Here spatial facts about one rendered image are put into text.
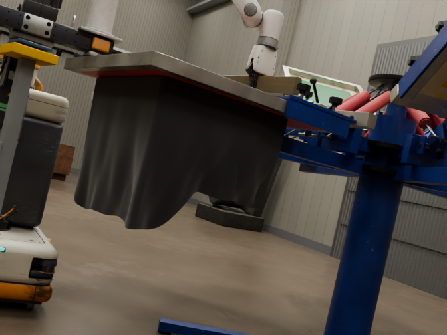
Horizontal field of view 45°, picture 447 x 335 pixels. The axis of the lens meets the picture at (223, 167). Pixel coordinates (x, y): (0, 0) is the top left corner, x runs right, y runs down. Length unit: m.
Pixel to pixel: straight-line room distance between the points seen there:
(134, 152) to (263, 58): 0.65
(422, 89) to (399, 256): 4.69
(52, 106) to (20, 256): 0.71
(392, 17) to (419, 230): 2.90
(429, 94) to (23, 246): 1.63
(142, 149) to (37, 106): 1.15
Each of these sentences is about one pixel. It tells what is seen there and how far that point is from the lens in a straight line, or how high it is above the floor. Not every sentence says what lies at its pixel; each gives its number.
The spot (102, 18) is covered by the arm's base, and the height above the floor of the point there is 1.19.
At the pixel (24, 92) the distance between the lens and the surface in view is 1.66.
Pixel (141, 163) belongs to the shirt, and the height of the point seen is 0.71.
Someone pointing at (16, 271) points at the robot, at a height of 0.17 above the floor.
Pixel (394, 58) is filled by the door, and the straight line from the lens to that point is 7.27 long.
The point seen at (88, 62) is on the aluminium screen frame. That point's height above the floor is 0.97.
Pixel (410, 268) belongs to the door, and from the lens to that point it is 6.35.
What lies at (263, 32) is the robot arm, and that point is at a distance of 1.99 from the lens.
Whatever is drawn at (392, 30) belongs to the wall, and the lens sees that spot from 7.55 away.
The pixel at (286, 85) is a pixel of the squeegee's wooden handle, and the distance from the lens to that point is 1.85.
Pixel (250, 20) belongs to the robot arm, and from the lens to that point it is 1.97.
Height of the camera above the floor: 0.72
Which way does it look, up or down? 1 degrees up
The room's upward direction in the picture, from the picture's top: 13 degrees clockwise
